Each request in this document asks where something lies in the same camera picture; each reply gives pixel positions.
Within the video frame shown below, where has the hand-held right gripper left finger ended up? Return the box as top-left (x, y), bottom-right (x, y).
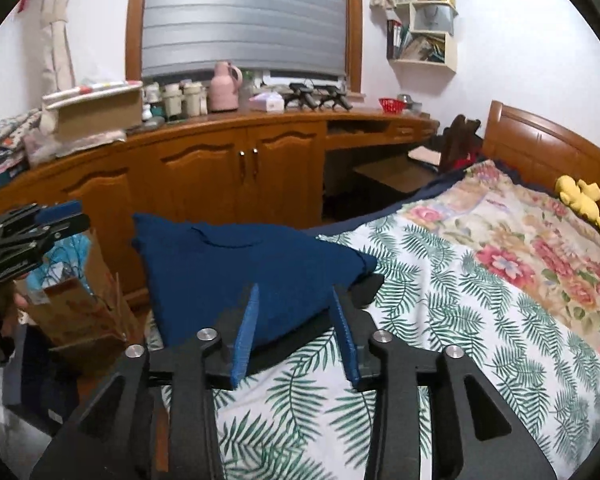
top-left (30, 282), bottom-right (261, 480)

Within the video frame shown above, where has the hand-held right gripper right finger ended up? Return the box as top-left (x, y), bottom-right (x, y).
top-left (331, 285), bottom-right (556, 480)

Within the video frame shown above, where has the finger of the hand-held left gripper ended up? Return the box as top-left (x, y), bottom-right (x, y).
top-left (0, 200), bottom-right (84, 233)
top-left (0, 214), bottom-right (92, 261)

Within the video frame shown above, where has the navy blue suit jacket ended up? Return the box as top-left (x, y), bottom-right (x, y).
top-left (131, 212), bottom-right (378, 348)

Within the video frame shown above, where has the person's left hand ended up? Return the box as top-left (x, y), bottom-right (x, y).
top-left (0, 281), bottom-right (31, 337)

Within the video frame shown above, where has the light blue plastic bag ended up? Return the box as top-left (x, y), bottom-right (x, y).
top-left (30, 235), bottom-right (91, 291)

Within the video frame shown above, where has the black folded jacket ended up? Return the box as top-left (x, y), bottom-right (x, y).
top-left (207, 274), bottom-right (386, 391)

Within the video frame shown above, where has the floral fabric pile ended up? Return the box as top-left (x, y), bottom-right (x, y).
top-left (0, 110), bottom-right (46, 191)

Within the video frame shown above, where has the large open cardboard box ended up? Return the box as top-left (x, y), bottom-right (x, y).
top-left (17, 230), bottom-right (136, 361)

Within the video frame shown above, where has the flat cardboard box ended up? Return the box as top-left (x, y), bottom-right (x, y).
top-left (55, 91), bottom-right (145, 141)

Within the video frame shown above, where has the dark blue storage box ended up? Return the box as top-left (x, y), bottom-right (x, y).
top-left (2, 325), bottom-right (81, 433)

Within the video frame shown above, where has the white printed cloth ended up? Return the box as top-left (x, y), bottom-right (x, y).
top-left (42, 80), bottom-right (143, 111)

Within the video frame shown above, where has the small white bottle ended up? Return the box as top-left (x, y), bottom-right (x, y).
top-left (142, 84), bottom-right (164, 122)

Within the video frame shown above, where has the white jar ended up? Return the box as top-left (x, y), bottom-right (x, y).
top-left (182, 81), bottom-right (209, 117)
top-left (162, 84), bottom-right (184, 121)

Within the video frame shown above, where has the wooden desk cabinet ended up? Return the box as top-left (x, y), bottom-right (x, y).
top-left (0, 107), bottom-right (441, 311)

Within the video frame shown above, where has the pink jug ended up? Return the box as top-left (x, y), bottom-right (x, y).
top-left (207, 61), bottom-right (243, 112)

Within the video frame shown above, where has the floral blanket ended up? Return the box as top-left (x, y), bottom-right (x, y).
top-left (405, 159), bottom-right (600, 376)

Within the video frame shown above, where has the spare black gripper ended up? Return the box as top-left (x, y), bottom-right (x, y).
top-left (285, 81), bottom-right (323, 110)
top-left (320, 85), bottom-right (355, 111)

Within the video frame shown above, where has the grey window blind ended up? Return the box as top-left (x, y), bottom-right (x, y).
top-left (141, 0), bottom-right (351, 81)

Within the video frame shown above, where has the yellow plush toy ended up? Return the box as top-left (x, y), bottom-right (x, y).
top-left (554, 175), bottom-right (600, 233)

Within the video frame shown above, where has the wooden bed headboard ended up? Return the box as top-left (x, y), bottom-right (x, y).
top-left (482, 100), bottom-right (600, 211)

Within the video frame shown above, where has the grey paper bag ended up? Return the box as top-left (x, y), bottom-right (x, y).
top-left (412, 4), bottom-right (453, 33)

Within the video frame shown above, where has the wooden window frame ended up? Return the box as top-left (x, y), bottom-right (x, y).
top-left (125, 0), bottom-right (366, 96)

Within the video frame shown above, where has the white wall shelf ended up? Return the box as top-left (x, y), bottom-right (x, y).
top-left (387, 0), bottom-right (460, 72)

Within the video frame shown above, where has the black ring binder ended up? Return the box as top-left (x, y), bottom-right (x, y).
top-left (386, 19), bottom-right (403, 59)

